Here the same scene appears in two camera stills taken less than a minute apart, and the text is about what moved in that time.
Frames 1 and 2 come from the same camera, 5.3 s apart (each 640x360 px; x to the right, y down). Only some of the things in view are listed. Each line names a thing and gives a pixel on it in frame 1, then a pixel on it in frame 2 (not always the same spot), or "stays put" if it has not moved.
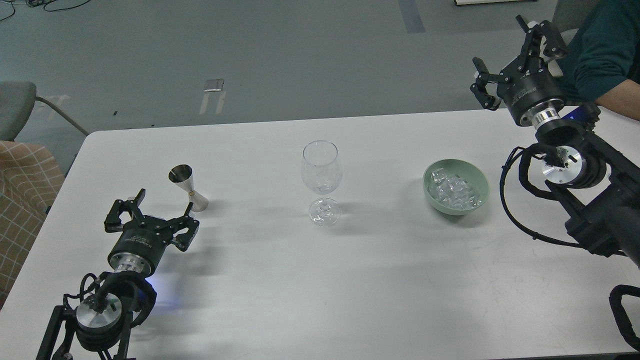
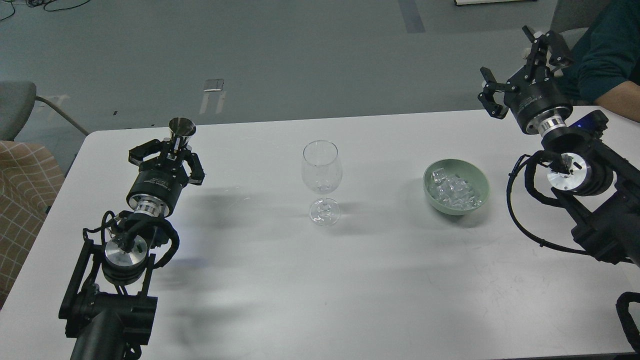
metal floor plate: x=213 y=85 stays put
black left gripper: x=140 y=244 → x=159 y=182
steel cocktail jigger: x=182 y=174 → x=181 y=127
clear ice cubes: x=453 y=190 stays put
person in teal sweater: x=601 y=63 stays put
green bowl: x=455 y=186 stays put
